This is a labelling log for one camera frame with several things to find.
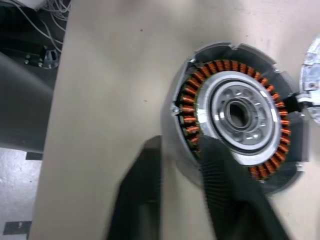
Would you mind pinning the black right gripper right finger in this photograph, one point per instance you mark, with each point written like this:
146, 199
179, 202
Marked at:
225, 190

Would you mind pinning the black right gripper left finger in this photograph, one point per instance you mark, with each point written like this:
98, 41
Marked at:
140, 190

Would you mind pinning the silver motor housing copper windings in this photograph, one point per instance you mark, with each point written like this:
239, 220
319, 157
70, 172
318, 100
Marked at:
212, 90

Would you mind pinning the silver motor lid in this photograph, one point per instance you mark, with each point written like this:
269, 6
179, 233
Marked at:
311, 72

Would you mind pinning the black floor tape strip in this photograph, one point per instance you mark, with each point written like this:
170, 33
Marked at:
17, 228
34, 155

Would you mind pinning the dark grey curved panel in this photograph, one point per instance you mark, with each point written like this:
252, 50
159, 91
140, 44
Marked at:
22, 105

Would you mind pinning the black metal bracket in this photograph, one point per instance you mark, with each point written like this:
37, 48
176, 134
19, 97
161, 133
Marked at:
50, 57

